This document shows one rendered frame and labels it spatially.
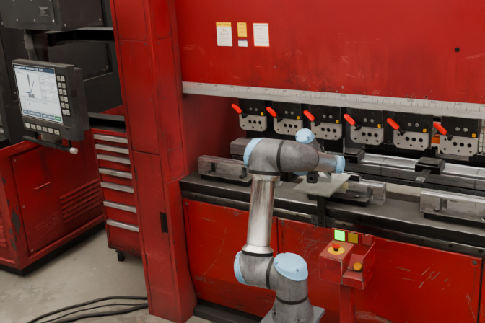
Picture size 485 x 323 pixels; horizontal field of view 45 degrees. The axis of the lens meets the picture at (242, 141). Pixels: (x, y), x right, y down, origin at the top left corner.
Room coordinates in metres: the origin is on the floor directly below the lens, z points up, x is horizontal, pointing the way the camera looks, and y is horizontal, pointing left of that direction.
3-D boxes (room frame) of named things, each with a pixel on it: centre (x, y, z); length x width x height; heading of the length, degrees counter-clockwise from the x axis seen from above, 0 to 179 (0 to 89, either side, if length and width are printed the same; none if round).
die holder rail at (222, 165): (2.93, 0.03, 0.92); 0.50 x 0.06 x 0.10; 58
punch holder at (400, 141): (2.44, -0.76, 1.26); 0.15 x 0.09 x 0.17; 58
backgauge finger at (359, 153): (2.77, -0.52, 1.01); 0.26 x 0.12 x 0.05; 148
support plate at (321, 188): (2.51, -0.36, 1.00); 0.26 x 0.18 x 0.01; 148
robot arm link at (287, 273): (1.81, -0.14, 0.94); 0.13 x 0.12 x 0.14; 64
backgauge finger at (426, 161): (2.56, -0.86, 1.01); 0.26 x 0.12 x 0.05; 148
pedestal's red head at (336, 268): (2.24, -0.42, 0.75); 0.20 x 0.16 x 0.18; 59
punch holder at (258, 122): (2.86, -0.08, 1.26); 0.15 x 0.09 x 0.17; 58
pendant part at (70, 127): (2.78, 0.91, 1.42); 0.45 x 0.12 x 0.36; 51
